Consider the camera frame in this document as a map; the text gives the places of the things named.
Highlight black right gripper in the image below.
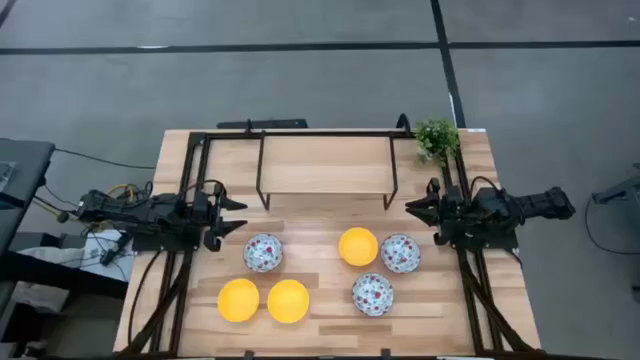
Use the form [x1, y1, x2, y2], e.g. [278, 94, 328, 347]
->
[405, 177, 464, 247]

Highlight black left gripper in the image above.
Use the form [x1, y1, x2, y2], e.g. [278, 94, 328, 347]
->
[192, 180, 249, 253]

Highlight yellow mini bowl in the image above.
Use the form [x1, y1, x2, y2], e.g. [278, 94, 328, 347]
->
[338, 226, 379, 268]
[217, 278, 261, 323]
[266, 279, 311, 325]

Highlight small green plant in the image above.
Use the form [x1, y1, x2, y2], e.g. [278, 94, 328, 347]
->
[413, 117, 461, 169]

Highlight black flat bar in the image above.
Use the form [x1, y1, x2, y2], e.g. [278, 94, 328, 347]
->
[216, 118, 310, 130]

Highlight wooden shelf black metal legs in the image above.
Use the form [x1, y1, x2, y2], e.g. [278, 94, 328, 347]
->
[254, 130, 400, 211]

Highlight black power adapter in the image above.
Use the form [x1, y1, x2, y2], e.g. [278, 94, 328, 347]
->
[99, 234, 122, 267]

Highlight black low bench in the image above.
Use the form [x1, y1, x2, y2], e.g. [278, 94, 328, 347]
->
[0, 249, 129, 301]

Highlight white cloth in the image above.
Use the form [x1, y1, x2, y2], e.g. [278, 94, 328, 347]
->
[17, 229, 136, 281]

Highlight grey chair base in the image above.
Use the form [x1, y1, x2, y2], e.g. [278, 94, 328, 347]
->
[592, 162, 640, 206]

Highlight crumpled white bag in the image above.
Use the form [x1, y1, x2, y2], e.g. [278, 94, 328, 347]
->
[10, 280, 71, 314]

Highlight dark grey side table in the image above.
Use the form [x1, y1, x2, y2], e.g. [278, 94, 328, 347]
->
[0, 138, 56, 256]

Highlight clear plastic item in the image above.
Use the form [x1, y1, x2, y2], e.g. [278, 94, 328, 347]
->
[0, 160, 16, 192]

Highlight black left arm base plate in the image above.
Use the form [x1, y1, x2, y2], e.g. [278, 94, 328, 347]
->
[132, 232, 201, 253]

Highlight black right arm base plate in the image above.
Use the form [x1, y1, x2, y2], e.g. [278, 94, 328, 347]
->
[447, 229, 520, 253]

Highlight yellow cable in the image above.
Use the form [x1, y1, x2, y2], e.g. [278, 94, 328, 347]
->
[106, 183, 137, 202]

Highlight black metal table frame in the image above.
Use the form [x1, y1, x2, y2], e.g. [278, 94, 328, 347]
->
[114, 128, 541, 360]

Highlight thick black cable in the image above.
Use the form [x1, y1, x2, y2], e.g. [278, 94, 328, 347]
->
[126, 249, 166, 351]

